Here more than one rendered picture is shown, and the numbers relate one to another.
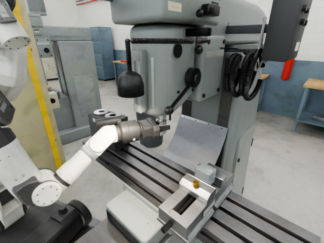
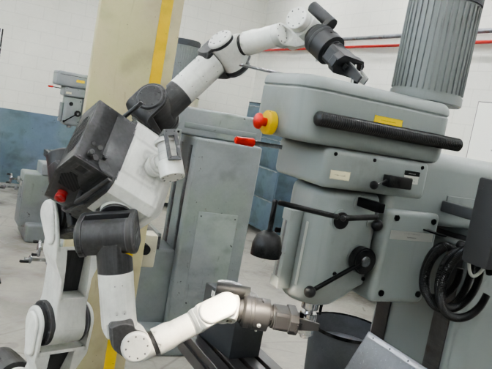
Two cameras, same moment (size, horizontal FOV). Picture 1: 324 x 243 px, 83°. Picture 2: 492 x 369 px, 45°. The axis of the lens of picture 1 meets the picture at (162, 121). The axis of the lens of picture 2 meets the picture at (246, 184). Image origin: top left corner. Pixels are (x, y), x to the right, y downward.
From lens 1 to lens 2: 0.93 m
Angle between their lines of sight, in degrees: 26
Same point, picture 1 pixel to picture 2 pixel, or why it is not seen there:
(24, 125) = not seen: hidden behind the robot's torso
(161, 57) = (317, 224)
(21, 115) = not seen: hidden behind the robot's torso
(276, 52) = (476, 253)
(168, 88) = (319, 264)
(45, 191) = (136, 341)
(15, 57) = (161, 187)
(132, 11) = (296, 168)
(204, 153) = not seen: outside the picture
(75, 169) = (173, 334)
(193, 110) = (390, 329)
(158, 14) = (318, 180)
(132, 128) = (261, 309)
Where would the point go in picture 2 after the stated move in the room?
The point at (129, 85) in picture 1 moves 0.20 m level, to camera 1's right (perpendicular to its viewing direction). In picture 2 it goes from (263, 244) to (346, 266)
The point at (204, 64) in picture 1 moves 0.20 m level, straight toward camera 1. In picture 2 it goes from (385, 246) to (355, 253)
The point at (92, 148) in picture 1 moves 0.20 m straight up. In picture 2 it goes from (201, 314) to (214, 240)
